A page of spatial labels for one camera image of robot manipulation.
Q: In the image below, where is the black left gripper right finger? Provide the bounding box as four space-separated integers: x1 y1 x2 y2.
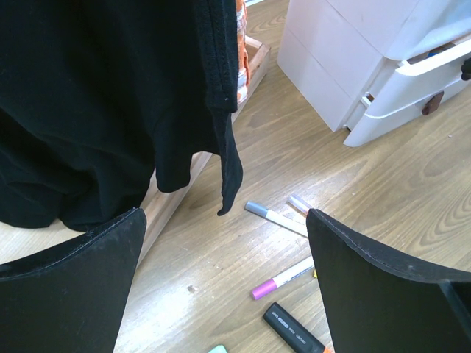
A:
306 209 470 352

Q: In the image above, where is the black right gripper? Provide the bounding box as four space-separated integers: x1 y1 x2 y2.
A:
461 58 471 81

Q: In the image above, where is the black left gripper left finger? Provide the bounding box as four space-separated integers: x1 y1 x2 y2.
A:
1 208 146 352

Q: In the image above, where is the brown bottom drawer pull tab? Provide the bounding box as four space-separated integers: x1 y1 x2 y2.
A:
422 91 445 115

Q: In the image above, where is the blue grey glue stick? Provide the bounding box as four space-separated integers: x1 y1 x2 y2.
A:
407 42 456 65

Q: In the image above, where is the white three-drawer organizer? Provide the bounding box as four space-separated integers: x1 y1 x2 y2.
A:
277 0 470 147

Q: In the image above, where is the white marker pink cap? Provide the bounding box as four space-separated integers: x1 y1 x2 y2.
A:
251 257 314 300

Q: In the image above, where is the black orange highlighter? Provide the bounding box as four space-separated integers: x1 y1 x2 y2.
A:
263 302 330 353

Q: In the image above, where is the white marker grey cap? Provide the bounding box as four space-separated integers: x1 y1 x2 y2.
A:
244 202 308 238

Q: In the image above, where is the red transparent pen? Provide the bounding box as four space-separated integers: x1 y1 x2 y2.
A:
288 195 311 215

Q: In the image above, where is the wooden clothes rack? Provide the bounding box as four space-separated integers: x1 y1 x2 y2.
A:
0 35 272 265

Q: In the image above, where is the green transparent highlighter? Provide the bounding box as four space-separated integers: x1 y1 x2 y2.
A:
208 344 228 353

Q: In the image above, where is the black garment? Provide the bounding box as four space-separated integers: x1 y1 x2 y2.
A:
1 1 243 232

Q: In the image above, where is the orange tie-dye garment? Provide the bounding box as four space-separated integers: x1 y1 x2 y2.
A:
235 0 250 104

